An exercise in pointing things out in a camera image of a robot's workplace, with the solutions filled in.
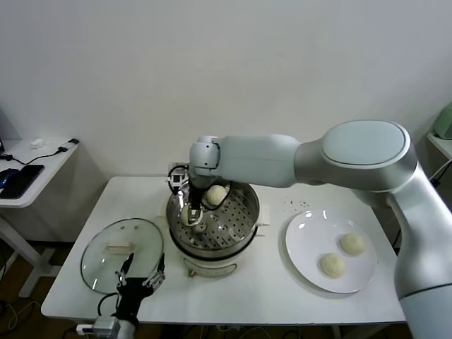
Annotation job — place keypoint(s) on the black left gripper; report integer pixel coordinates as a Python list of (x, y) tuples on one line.
[(132, 293)]

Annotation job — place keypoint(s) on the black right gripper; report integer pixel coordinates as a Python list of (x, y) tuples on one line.
[(197, 197)]

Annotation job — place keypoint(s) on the white steamed baozi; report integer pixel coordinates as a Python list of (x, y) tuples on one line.
[(333, 265), (185, 213), (214, 196), (351, 244)]

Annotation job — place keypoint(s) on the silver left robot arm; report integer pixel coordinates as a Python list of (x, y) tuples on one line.
[(128, 330)]

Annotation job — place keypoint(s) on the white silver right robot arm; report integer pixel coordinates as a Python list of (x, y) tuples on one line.
[(254, 159)]

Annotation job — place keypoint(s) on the stainless steel steamer basket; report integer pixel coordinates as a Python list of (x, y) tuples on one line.
[(233, 219)]

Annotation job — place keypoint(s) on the white electric cooker pot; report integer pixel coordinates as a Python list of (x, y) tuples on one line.
[(208, 268)]

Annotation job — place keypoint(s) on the white oval plate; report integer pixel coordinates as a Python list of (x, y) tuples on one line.
[(310, 243)]

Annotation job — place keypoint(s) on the black smartphone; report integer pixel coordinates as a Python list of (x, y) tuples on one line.
[(21, 180)]

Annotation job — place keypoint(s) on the white side table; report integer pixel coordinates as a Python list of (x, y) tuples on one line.
[(39, 155)]

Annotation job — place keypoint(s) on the blue computer mouse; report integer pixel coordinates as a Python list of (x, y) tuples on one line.
[(7, 176)]

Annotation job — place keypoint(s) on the small white object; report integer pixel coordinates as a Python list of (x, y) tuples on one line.
[(37, 144)]

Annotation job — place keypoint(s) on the white table with appliance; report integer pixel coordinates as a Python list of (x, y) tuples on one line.
[(441, 144)]

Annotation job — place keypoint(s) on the mint green appliance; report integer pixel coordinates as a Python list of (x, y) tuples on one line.
[(445, 121)]

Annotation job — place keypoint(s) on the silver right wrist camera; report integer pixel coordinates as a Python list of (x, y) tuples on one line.
[(176, 179)]

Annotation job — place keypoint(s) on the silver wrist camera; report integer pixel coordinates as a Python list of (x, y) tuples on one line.
[(106, 325), (176, 179)]

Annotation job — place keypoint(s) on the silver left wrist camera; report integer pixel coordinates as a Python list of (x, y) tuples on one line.
[(106, 325)]

